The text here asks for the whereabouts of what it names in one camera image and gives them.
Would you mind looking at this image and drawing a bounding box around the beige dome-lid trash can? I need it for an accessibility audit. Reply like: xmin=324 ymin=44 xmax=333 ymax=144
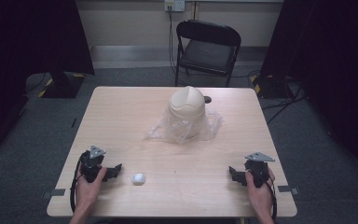
xmin=168 ymin=85 xmax=207 ymax=140

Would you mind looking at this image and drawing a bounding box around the person's left hand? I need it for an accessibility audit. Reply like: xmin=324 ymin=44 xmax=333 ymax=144
xmin=74 ymin=166 xmax=108 ymax=217

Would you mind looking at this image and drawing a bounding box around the clear plastic bag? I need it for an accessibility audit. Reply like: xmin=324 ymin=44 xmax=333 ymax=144
xmin=145 ymin=108 xmax=224 ymax=145

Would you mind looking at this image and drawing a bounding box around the black stand base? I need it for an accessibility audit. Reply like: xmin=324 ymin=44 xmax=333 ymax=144
xmin=36 ymin=70 xmax=87 ymax=100
xmin=250 ymin=74 xmax=295 ymax=100

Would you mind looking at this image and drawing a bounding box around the black wall cable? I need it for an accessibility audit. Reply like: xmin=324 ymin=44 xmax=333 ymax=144
xmin=167 ymin=5 xmax=181 ymax=76

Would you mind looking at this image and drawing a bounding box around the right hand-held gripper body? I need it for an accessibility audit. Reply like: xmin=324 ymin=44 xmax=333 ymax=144
xmin=243 ymin=151 xmax=276 ymax=189

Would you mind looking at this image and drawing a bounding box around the white wall outlet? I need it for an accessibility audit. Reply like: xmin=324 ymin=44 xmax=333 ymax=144
xmin=163 ymin=0 xmax=186 ymax=13

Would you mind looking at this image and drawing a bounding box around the hand-held gripper cable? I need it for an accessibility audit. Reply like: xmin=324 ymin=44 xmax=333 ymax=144
xmin=69 ymin=155 xmax=85 ymax=214
xmin=268 ymin=176 xmax=278 ymax=221

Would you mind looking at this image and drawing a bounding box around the right hand-held gripper cable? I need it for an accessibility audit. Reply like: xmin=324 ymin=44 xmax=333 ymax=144
xmin=268 ymin=176 xmax=278 ymax=221

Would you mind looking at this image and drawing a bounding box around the grey tape strip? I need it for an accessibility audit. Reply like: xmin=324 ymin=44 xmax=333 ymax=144
xmin=41 ymin=188 xmax=67 ymax=200
xmin=277 ymin=185 xmax=300 ymax=196

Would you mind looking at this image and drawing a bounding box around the dark curtain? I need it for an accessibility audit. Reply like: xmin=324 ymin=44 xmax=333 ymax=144
xmin=260 ymin=0 xmax=358 ymax=180
xmin=0 ymin=0 xmax=95 ymax=163

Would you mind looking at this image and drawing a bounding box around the black floor cable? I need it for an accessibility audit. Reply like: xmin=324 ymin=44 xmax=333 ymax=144
xmin=260 ymin=88 xmax=308 ymax=125
xmin=23 ymin=72 xmax=48 ymax=95

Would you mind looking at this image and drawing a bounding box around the black folding chair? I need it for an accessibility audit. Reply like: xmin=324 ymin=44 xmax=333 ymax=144
xmin=174 ymin=19 xmax=242 ymax=88

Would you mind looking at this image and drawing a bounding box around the person's right hand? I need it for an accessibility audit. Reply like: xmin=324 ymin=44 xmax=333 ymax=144
xmin=244 ymin=167 xmax=276 ymax=218

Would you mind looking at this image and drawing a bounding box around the left hand-held gripper cable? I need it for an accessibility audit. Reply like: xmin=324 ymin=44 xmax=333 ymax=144
xmin=69 ymin=155 xmax=85 ymax=214

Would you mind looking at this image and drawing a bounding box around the white paper ball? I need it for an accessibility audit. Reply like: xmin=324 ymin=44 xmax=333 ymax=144
xmin=131 ymin=172 xmax=146 ymax=186

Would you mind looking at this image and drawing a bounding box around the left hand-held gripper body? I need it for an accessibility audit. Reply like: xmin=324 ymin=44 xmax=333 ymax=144
xmin=79 ymin=145 xmax=107 ymax=184

